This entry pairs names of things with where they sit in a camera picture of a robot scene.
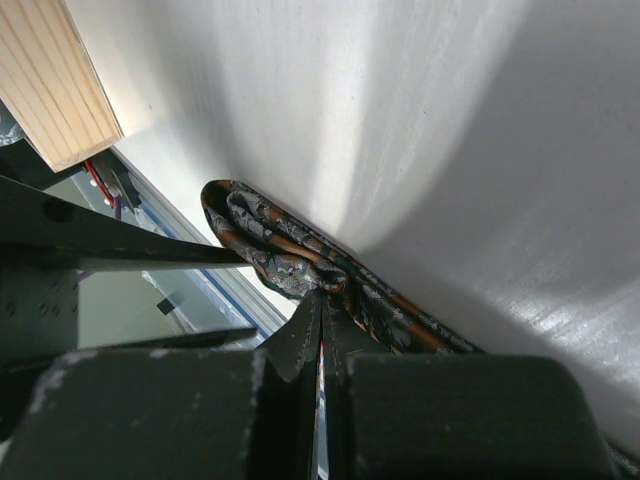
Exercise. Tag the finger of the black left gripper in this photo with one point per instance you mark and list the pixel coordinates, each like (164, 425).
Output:
(208, 339)

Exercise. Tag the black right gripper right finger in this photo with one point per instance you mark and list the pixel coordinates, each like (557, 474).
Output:
(448, 416)

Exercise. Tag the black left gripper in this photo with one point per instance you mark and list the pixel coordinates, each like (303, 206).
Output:
(39, 308)

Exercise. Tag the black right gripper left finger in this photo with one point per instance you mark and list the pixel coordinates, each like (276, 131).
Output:
(168, 413)

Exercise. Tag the orange grey patterned tie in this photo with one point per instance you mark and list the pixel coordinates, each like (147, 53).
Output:
(294, 260)

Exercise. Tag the rolled grey leaf-pattern tie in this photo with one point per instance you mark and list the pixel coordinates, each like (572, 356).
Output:
(10, 130)

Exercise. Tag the wooden grid organizer tray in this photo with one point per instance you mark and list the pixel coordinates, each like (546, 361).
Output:
(50, 86)

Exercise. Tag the aluminium frame rail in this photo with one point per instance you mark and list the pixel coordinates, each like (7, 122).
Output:
(214, 289)

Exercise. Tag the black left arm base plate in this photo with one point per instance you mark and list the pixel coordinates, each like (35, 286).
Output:
(113, 180)

